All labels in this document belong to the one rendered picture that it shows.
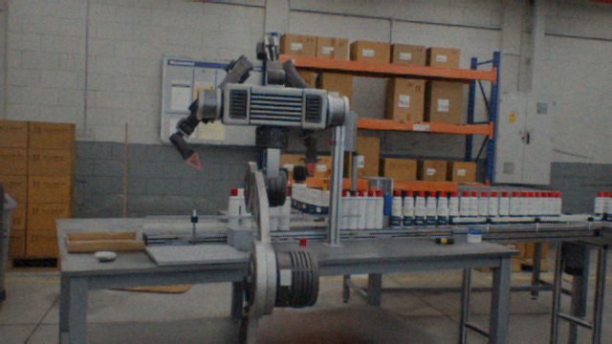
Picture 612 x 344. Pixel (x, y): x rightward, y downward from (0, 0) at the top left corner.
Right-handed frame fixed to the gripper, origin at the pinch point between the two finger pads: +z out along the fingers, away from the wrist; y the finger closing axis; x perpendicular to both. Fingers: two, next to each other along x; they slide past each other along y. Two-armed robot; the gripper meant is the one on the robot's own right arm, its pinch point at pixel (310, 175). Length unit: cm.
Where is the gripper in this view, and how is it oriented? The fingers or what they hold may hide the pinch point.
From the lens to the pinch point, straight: 311.4
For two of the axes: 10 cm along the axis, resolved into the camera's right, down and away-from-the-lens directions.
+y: -9.1, -0.1, -4.1
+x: 4.1, 0.8, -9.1
